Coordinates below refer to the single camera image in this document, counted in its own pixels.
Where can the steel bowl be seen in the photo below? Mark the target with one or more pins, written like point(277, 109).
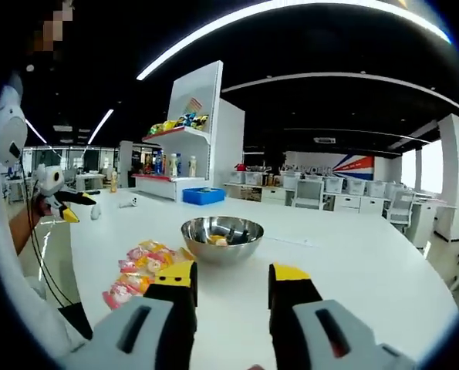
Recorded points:
point(221, 252)

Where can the orange drink bottle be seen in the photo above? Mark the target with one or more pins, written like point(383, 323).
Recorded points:
point(113, 183)

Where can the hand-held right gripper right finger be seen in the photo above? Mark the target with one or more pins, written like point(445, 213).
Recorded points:
point(291, 308)

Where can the white office chair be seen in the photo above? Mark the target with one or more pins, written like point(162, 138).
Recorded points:
point(400, 210)

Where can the row of white storage bins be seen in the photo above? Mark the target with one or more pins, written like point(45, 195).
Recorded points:
point(253, 178)

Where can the person's black trousers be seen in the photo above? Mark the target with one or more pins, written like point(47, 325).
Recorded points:
point(75, 320)

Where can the person's left hand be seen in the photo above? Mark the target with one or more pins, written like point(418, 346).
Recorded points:
point(44, 207)

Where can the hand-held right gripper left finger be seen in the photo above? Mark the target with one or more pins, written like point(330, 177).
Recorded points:
point(167, 316)

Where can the pile of snack bags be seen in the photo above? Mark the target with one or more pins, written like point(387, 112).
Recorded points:
point(175, 124)

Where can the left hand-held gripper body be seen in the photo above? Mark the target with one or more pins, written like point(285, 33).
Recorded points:
point(49, 177)

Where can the white oval device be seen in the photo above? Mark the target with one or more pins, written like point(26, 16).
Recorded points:
point(95, 212)

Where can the heap of bagged marshmallows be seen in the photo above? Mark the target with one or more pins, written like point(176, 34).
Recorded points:
point(217, 239)

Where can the red and blue wall banner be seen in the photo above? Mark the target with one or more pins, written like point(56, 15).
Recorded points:
point(354, 166)

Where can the blue plastic tray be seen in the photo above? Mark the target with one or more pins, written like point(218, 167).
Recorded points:
point(204, 196)

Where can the red pot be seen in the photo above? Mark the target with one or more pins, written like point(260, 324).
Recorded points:
point(241, 167)

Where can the white table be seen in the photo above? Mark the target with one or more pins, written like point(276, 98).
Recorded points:
point(329, 262)

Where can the curved ceiling light strip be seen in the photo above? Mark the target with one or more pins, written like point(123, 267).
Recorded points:
point(142, 74)

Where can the row of drink bottles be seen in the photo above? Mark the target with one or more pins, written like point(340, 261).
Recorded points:
point(173, 165)

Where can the person in white shirt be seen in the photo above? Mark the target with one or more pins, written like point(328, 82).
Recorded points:
point(28, 308)

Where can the pile of marshmallow packets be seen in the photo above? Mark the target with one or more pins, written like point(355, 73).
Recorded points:
point(144, 266)

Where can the white display shelf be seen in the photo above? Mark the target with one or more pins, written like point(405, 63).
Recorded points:
point(198, 83)

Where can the ceiling air conditioner vent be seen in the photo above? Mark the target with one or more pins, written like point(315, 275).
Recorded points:
point(325, 140)

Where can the white chest device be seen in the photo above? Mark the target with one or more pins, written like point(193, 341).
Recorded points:
point(5, 131)

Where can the white handheld controller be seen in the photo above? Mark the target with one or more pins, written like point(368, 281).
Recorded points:
point(129, 202)

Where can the person's right hand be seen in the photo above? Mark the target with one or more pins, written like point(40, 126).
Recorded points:
point(256, 367)

